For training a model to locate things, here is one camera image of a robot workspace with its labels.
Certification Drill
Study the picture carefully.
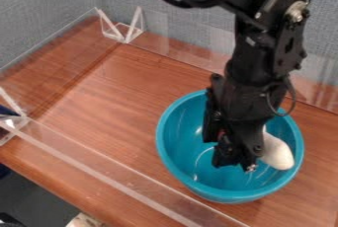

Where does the plush mushroom with brown cap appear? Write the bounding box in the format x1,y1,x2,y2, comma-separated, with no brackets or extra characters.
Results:
259,126,294,171

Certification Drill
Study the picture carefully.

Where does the clear acrylic front barrier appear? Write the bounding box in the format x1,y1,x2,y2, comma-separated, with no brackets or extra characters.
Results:
0,116,250,227

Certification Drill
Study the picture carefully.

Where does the clear acrylic left barrier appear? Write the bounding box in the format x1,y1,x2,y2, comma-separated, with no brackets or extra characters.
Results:
0,7,96,73

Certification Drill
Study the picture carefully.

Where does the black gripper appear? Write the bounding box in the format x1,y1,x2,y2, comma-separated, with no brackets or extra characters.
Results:
201,74,286,172

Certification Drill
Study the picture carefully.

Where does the blue plastic bowl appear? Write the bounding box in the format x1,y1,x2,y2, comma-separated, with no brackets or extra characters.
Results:
156,90,304,204

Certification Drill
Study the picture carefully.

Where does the clear acrylic barrier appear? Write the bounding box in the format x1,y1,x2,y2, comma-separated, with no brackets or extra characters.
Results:
0,116,250,227
93,6,338,115
0,7,96,73

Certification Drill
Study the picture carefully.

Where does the clear acrylic left bracket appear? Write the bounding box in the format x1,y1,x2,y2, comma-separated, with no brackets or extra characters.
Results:
0,87,29,147

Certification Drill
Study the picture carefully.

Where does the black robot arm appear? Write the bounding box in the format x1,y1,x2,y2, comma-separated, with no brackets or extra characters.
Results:
163,0,310,172

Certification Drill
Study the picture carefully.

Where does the clear acrylic back barrier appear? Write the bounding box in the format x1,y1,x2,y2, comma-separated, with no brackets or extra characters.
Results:
93,6,338,115

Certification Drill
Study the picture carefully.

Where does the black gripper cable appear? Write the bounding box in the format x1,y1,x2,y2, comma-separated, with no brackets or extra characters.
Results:
264,74,298,117

